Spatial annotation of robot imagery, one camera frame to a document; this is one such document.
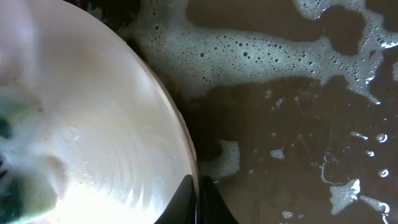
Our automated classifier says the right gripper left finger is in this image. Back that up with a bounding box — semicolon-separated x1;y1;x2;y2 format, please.
155;175;197;224

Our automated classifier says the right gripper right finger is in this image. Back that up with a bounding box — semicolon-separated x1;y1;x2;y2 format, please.
198;176;239;224

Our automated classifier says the white plate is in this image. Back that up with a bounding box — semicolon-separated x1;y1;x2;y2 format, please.
1;1;198;223

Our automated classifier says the green yellow sponge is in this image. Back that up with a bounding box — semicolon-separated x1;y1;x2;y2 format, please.
1;103;57;223

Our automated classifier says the dark brown serving tray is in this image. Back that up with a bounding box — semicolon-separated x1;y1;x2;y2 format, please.
75;0;397;223

